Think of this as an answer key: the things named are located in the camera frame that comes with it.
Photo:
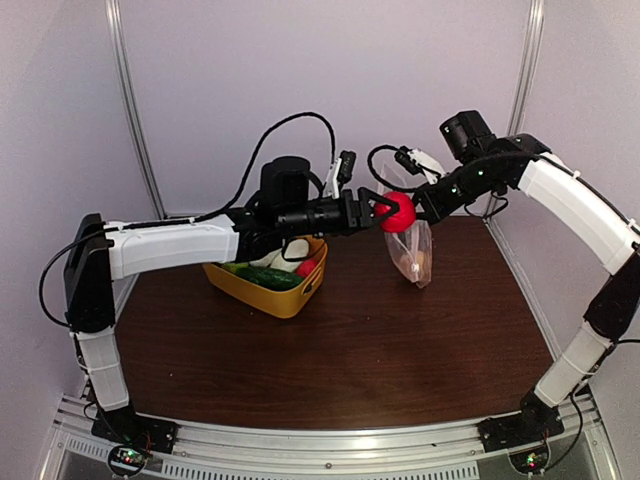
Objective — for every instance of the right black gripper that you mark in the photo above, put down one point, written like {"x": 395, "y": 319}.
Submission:
{"x": 435, "y": 211}

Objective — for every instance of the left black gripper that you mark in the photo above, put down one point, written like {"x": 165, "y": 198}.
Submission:
{"x": 363, "y": 218}

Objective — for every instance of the large red tomato toy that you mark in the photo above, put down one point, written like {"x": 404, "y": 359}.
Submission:
{"x": 396, "y": 215}

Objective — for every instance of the clear zip top bag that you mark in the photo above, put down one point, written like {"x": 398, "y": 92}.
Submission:
{"x": 419, "y": 236}

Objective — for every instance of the yellow cauliflower toy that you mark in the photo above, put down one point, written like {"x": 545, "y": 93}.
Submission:
{"x": 416, "y": 268}

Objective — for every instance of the white cabbage toy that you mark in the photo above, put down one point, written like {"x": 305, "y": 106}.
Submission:
{"x": 286, "y": 259}

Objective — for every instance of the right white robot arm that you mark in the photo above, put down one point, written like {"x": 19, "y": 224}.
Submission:
{"x": 492, "y": 164}

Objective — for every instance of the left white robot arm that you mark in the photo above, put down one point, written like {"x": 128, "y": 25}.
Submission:
{"x": 290, "y": 202}

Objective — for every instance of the pink radish toy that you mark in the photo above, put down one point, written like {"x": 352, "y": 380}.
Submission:
{"x": 306, "y": 268}

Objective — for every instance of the green cucumber toy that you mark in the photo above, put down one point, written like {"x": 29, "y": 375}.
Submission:
{"x": 265, "y": 277}

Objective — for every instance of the yellow plastic basket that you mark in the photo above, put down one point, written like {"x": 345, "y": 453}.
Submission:
{"x": 283, "y": 305}

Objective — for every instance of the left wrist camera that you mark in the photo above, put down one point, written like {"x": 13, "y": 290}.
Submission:
{"x": 339, "y": 174}

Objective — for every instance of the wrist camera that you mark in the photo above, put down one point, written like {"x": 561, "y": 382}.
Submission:
{"x": 339, "y": 174}
{"x": 418, "y": 162}

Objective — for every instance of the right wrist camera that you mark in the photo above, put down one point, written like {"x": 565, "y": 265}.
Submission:
{"x": 418, "y": 162}

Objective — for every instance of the right aluminium frame post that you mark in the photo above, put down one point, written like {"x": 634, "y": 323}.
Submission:
{"x": 533, "y": 35}

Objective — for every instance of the aluminium frame post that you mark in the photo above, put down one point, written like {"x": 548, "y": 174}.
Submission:
{"x": 117, "y": 34}
{"x": 533, "y": 35}

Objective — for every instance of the aluminium front rail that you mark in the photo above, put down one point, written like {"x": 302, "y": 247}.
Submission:
{"x": 450, "y": 450}

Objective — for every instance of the left aluminium frame post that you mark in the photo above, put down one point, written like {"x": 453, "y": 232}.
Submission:
{"x": 117, "y": 34}

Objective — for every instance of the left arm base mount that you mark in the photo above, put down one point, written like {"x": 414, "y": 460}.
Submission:
{"x": 136, "y": 440}

